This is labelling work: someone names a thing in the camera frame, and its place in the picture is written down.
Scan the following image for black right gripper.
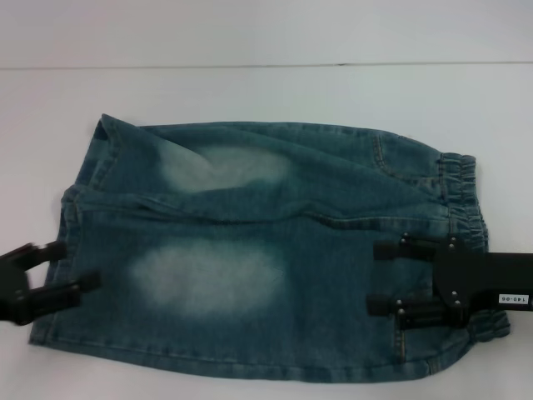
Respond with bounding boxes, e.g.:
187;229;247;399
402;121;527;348
366;233;533;333

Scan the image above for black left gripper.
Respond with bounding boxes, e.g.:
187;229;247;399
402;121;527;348
0;240;102;327

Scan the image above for blue denim shorts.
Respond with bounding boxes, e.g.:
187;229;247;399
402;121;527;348
27;112;512;383

